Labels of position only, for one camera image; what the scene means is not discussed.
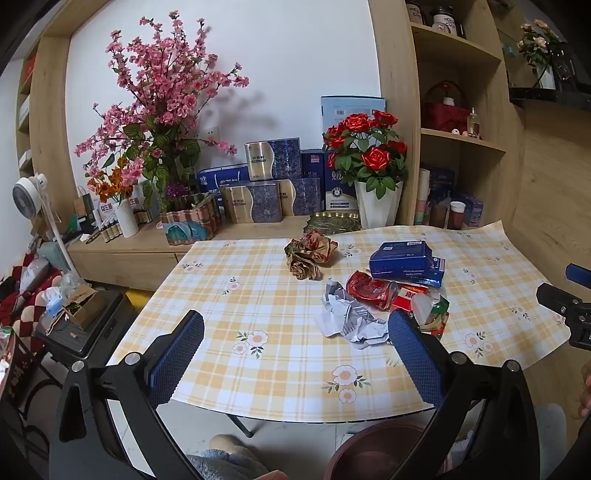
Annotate person's fuzzy grey leg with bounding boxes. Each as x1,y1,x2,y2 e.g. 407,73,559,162
187,450,288,480

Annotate pale pink rose plant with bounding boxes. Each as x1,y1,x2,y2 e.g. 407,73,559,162
517,19,563,89

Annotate row of small brown bottles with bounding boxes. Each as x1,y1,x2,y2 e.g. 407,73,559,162
85,220,124,244

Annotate white faceted flower pot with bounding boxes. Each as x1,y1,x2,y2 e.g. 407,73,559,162
354,181,404,230

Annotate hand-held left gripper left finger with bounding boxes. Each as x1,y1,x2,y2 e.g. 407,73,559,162
48,309,206,480

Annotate dark blue box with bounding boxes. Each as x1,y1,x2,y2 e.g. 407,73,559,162
301,149,327,179

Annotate brown wrapping paper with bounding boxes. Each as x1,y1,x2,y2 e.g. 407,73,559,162
284,229,340,281

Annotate translucent white plastic lid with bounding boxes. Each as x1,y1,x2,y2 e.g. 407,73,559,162
412,294,435,326

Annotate blue and purple box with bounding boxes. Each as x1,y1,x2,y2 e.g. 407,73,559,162
462,194,485,227

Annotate white and green label box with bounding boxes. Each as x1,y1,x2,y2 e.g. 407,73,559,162
95,185,154,227

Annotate crushed red can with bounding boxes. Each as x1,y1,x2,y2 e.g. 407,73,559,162
346,271,399,311

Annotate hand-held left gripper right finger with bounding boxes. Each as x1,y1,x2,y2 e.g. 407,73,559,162
388,309,541,480

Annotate beige slipper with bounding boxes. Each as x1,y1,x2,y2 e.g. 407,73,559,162
210,434,257,462

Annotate black wall shelf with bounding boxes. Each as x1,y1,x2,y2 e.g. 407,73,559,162
508,85,591,112

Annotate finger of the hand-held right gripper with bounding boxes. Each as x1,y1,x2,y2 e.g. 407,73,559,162
536,282,581,320
566,263,591,289

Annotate red and white checkered blanket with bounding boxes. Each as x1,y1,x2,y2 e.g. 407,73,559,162
0,264,64,334

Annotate patterned tin planter box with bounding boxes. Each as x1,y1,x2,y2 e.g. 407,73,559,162
157,193,223,246

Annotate green and red carton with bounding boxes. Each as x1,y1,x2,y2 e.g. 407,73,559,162
418,295,451,340

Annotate black folding table frame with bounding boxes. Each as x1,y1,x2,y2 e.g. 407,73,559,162
224,408,260,439

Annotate blue cardboard box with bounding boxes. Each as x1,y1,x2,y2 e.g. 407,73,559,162
369,240,435,278

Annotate blue box with round emblem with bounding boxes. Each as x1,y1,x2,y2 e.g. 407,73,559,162
324,152,359,214

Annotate blue shelf box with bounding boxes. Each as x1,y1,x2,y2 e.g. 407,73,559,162
431,167,456,205

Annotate yellow plaid floral tablecloth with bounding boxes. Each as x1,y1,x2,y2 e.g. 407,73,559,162
107,220,571,422

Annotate white ribbed vase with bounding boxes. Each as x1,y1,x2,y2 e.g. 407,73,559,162
113,198,140,239

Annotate light blue flat box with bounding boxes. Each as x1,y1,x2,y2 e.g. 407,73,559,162
321,96,387,136

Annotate long blue box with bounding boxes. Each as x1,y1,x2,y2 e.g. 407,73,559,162
196,164,250,195

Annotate red basket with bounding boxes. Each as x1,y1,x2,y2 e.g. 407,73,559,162
424,80,470,133

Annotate white desk fan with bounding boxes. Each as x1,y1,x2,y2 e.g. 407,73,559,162
12,173,75,274

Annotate dark red round bin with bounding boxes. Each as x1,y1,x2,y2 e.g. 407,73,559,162
325,422,439,480

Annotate red rose plant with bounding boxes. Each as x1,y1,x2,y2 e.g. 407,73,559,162
322,110,410,200

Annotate white paper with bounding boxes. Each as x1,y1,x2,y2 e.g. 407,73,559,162
314,279,391,347

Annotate stack of pastel cups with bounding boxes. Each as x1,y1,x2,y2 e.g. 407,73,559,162
417,168,431,227

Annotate orange artificial flowers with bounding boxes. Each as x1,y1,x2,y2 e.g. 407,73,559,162
85,157,145,205

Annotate small paper bag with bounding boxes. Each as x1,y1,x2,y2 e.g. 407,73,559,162
75,186,96,219

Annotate wooden shelf unit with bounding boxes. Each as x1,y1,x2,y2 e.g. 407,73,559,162
368,0,525,229

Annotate black plastic crate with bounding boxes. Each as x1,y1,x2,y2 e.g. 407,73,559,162
34,290,138,371

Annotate pink blossom bouquet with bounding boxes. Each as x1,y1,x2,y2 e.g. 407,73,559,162
74,9,251,213

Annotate red cigarette pack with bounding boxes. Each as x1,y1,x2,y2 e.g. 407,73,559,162
392,284,430,315

